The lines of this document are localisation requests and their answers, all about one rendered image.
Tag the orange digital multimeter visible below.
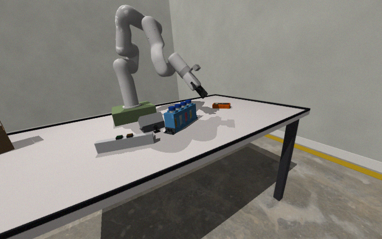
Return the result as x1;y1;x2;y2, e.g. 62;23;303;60
212;103;230;109

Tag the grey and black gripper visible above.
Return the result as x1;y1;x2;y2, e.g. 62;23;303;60
182;70;208;99

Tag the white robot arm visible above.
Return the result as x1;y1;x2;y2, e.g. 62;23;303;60
113;5;201;109

